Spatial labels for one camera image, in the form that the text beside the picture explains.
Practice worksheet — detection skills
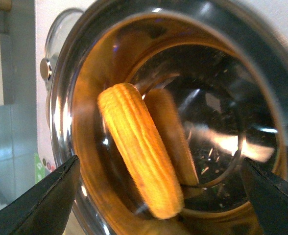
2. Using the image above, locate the green sticker with buttons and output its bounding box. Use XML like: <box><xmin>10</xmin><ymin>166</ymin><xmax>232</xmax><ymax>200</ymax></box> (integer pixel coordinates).
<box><xmin>34</xmin><ymin>153</ymin><xmax>56</xmax><ymax>184</ymax></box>

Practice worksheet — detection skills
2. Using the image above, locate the glass pot lid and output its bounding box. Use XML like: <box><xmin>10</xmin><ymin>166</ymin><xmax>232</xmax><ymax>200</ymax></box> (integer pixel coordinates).
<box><xmin>40</xmin><ymin>8</ymin><xmax>84</xmax><ymax>123</ymax></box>

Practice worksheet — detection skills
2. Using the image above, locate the white electric cooking pot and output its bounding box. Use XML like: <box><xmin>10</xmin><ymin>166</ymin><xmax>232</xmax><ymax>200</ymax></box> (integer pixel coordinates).
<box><xmin>50</xmin><ymin>0</ymin><xmax>288</xmax><ymax>235</ymax></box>

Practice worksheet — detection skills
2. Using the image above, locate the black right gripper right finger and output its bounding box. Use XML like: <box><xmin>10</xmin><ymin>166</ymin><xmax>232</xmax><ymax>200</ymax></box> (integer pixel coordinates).
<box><xmin>240</xmin><ymin>158</ymin><xmax>288</xmax><ymax>235</ymax></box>

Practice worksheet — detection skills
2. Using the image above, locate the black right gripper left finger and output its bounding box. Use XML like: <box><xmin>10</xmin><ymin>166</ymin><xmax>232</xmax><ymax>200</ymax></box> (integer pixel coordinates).
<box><xmin>0</xmin><ymin>155</ymin><xmax>80</xmax><ymax>235</ymax></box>

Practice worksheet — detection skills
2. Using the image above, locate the yellow corn cob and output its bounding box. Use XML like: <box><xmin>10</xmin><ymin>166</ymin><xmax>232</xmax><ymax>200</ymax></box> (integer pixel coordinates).
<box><xmin>97</xmin><ymin>83</ymin><xmax>184</xmax><ymax>219</ymax></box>

